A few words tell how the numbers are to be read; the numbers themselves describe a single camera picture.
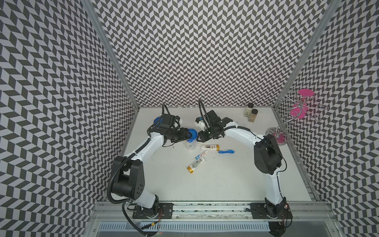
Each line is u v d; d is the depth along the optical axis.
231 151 0.94
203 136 0.81
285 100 1.09
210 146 0.94
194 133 0.86
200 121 0.83
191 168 0.86
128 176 0.44
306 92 0.81
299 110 0.78
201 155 0.91
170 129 0.74
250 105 1.16
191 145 0.91
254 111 1.04
